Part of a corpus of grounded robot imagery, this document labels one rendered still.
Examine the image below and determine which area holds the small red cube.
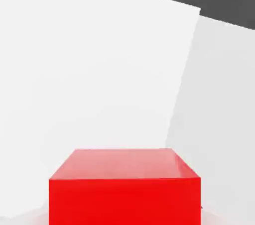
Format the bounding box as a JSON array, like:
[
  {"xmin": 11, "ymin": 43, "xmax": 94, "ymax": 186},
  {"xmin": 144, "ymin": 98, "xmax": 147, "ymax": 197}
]
[{"xmin": 48, "ymin": 148, "xmax": 202, "ymax": 225}]

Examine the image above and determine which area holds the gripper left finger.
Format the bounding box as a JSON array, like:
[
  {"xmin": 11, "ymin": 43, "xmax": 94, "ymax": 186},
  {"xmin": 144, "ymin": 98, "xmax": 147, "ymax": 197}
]
[{"xmin": 5, "ymin": 207, "xmax": 50, "ymax": 225}]

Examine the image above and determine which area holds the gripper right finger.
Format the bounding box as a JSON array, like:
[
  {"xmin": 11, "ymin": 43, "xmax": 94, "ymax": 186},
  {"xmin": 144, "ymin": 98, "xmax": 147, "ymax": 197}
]
[{"xmin": 200, "ymin": 204, "xmax": 238, "ymax": 225}]

